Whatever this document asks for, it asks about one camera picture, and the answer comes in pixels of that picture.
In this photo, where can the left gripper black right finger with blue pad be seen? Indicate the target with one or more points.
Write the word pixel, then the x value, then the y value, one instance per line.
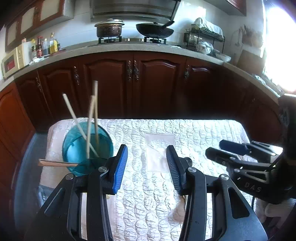
pixel 233 217

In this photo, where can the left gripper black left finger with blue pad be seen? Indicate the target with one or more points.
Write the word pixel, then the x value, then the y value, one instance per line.
pixel 60 216

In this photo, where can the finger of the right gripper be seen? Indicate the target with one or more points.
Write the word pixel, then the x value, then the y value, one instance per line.
pixel 261 152
pixel 222 157

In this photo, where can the white gloved hand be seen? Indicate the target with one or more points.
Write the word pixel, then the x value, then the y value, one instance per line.
pixel 263 210

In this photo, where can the wooden chopstick leaning out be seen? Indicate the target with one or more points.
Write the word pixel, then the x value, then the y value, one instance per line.
pixel 46 163

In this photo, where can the white quilted table cloth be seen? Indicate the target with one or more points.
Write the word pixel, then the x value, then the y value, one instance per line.
pixel 147 207

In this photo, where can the red wooden base cabinets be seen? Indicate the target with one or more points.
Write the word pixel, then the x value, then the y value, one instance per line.
pixel 132 84

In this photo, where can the wooden chopstick left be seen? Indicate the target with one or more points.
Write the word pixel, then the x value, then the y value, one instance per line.
pixel 68 104

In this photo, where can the wooden chopstick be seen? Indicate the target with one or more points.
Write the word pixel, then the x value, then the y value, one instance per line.
pixel 95 93
pixel 68 104
pixel 90 116

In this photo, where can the wooden chopstick middle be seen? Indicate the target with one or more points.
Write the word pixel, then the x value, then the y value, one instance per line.
pixel 90 116

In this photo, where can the black dish rack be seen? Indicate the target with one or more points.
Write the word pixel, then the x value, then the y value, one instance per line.
pixel 194 35

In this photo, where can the gas stove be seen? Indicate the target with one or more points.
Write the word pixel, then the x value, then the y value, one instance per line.
pixel 120 39

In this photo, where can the wooden chopstick right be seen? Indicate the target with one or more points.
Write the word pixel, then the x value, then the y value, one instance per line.
pixel 95 93

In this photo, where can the black wok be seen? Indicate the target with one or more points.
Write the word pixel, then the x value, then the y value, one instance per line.
pixel 155 30

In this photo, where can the cream microwave oven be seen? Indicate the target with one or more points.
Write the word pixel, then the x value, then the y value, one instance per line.
pixel 17 59

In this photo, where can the yellow oil bottle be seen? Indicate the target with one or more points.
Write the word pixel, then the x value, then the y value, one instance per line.
pixel 53 44

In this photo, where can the brown cooking pot with lid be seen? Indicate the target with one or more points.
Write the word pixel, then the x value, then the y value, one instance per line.
pixel 109 28

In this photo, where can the red label sauce bottle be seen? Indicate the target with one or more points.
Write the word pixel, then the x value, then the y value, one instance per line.
pixel 39 47

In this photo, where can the steel range hood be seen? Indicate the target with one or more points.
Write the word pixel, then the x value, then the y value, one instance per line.
pixel 149 10

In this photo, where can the red wooden upper cabinet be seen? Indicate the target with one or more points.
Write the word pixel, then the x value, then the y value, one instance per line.
pixel 31 17

